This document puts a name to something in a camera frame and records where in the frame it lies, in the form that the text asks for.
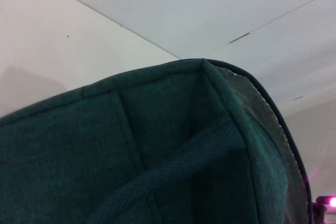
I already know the dark teal insulated lunch bag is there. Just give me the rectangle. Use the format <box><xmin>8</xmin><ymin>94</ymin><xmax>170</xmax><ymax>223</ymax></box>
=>
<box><xmin>0</xmin><ymin>58</ymin><xmax>315</xmax><ymax>224</ymax></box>

